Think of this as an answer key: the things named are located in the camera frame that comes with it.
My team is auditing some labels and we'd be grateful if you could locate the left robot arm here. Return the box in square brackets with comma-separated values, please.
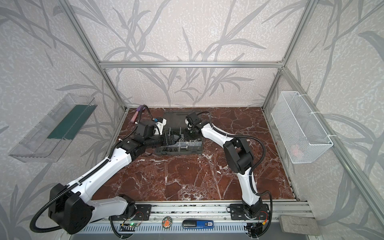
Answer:
[30, 118, 181, 235]

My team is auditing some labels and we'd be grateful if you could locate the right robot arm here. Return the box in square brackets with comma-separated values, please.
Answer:
[186, 112, 269, 220]

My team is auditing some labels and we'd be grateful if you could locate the purple pink brush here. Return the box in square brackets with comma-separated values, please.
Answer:
[130, 105, 143, 124]

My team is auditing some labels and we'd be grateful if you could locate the grey plastic organizer box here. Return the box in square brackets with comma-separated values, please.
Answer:
[155, 111, 204, 156]

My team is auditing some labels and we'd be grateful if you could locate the round orange badge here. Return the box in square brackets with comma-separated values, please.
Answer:
[162, 216, 173, 229]

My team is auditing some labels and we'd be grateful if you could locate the blue black usb device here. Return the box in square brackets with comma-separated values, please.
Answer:
[182, 220, 214, 229]

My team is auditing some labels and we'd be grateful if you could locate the grey foam pad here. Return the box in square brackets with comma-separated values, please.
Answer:
[279, 216, 321, 236]

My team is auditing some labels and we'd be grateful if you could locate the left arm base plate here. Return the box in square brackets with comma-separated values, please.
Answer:
[111, 204, 152, 221]

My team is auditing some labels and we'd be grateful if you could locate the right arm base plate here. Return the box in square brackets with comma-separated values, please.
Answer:
[227, 204, 271, 221]

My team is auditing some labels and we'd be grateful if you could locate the clear wall shelf tray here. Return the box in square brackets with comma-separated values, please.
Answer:
[9, 94, 98, 163]

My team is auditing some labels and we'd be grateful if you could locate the white wire mesh basket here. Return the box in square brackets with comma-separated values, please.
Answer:
[272, 91, 333, 164]

